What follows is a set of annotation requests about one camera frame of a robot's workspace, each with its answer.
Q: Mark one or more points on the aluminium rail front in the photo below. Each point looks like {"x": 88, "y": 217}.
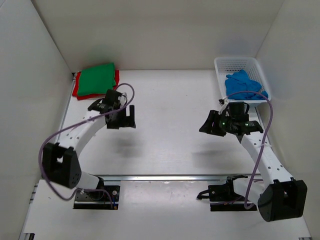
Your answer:
{"x": 164, "y": 178}

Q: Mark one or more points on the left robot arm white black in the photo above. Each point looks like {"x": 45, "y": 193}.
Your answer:
{"x": 60, "y": 160}

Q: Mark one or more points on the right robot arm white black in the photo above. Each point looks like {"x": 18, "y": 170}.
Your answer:
{"x": 277, "y": 195}

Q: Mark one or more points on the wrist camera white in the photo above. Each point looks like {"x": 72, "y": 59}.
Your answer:
{"x": 124, "y": 95}
{"x": 223, "y": 101}

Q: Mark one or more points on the aluminium rail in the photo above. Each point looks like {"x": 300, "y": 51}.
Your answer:
{"x": 61, "y": 95}
{"x": 164, "y": 178}

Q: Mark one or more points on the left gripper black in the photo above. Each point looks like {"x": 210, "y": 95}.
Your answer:
{"x": 126, "y": 120}

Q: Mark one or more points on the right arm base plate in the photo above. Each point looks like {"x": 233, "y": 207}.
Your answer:
{"x": 222, "y": 197}

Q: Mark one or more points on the blue t shirt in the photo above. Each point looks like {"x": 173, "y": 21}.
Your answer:
{"x": 240, "y": 87}

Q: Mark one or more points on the folded red t shirt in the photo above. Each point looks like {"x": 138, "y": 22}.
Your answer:
{"x": 93, "y": 95}

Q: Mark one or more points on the white plastic basket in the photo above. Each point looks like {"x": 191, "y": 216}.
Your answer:
{"x": 229, "y": 65}

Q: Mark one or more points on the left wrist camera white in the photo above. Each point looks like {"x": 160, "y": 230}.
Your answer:
{"x": 124, "y": 95}

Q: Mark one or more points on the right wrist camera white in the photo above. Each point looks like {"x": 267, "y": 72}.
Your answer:
{"x": 223, "y": 101}

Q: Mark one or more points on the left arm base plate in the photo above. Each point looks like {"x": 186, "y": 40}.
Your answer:
{"x": 98, "y": 200}

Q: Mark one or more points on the green t shirt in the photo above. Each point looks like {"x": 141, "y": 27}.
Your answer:
{"x": 97, "y": 79}

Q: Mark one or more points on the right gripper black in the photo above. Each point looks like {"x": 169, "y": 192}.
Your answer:
{"x": 210, "y": 127}

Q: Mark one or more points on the aluminium rail left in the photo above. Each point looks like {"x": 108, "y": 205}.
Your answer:
{"x": 61, "y": 95}

